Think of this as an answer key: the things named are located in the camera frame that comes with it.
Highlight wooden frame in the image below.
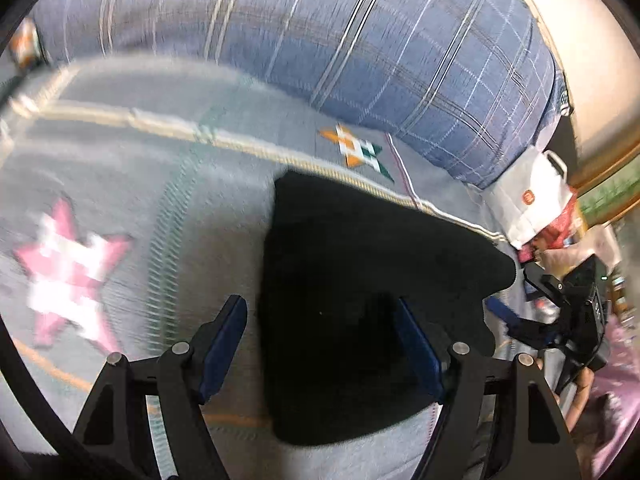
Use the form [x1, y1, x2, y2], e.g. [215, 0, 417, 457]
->
[567, 142, 640, 226]

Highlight small orange white item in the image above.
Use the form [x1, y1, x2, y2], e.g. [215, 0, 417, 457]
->
[10, 17, 43, 68]

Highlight black pants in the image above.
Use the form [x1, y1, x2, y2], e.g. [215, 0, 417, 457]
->
[257, 170, 517, 447]

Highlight blue plaid pillow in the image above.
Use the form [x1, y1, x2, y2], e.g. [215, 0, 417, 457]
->
[30, 0, 568, 190]

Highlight red plastic bag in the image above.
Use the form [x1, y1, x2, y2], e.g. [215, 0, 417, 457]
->
[517, 205, 586, 263]

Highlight white paper bag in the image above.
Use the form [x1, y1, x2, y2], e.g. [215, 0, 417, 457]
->
[492, 146, 576, 248]

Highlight grey star-printed blanket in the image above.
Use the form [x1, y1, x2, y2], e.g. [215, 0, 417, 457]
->
[0, 55, 541, 480]

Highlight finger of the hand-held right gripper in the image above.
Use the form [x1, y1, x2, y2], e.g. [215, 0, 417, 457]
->
[485, 297, 561, 350]

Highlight person's right hand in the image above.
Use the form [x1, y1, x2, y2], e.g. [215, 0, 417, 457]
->
[565, 367, 596, 431]

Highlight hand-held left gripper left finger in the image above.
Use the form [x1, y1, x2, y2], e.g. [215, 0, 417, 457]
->
[72, 295, 248, 480]

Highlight purple patterned cloth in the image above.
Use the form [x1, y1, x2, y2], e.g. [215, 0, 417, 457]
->
[575, 320, 640, 480]

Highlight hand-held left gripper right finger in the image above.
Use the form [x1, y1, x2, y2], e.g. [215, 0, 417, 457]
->
[392, 297, 581, 480]

